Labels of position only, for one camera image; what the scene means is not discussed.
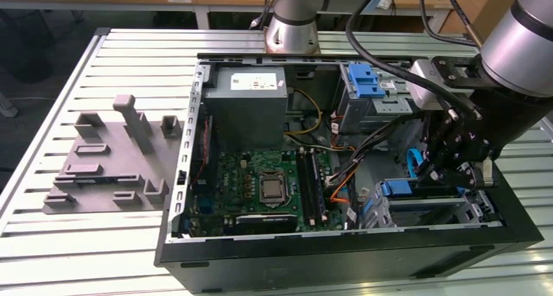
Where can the black office chair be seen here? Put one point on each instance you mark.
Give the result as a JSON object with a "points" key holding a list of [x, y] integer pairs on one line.
{"points": [[26, 50]]}

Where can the grey power supply unit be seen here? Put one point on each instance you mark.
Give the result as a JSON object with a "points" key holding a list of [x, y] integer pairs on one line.
{"points": [[246, 121]]}

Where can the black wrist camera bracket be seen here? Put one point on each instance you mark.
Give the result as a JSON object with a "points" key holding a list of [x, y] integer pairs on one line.
{"points": [[443, 66]]}

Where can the black PC case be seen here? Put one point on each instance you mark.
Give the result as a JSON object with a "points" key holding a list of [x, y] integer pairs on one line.
{"points": [[303, 267]]}

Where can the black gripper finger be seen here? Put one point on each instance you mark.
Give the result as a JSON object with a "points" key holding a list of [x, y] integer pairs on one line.
{"points": [[439, 147], [460, 177]]}

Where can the blue drive latch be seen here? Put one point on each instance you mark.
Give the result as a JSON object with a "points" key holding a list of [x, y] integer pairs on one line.
{"points": [[363, 82]]}

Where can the CPU socket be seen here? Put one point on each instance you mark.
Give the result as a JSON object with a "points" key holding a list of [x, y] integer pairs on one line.
{"points": [[274, 174]]}

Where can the wooden cabinet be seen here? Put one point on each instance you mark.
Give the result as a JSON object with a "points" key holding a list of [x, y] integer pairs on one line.
{"points": [[484, 4]]}

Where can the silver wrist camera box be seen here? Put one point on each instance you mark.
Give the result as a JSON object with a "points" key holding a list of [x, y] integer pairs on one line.
{"points": [[423, 68]]}

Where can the black RAM slot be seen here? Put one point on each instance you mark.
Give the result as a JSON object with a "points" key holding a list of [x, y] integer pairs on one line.
{"points": [[306, 186], [319, 189]]}

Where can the silver CPU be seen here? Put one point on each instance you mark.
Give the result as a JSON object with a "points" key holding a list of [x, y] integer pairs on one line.
{"points": [[274, 190]]}

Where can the metal disk bay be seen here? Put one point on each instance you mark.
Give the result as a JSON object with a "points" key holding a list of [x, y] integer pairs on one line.
{"points": [[428, 201]]}

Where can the dark RAM stick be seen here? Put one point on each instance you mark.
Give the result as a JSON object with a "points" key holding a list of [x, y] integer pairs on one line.
{"points": [[98, 180]]}

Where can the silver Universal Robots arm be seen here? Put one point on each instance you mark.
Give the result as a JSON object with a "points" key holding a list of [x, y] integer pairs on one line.
{"points": [[294, 4]]}

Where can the green motherboard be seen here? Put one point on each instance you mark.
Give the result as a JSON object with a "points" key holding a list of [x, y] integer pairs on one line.
{"points": [[242, 166]]}

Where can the black graphics card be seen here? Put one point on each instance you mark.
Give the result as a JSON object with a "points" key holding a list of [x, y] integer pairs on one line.
{"points": [[263, 223]]}

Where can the grey metal drive cage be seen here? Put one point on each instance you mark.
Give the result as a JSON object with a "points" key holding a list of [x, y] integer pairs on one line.
{"points": [[388, 106]]}

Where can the grey parts rack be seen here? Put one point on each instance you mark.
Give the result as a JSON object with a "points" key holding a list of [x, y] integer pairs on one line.
{"points": [[121, 166]]}

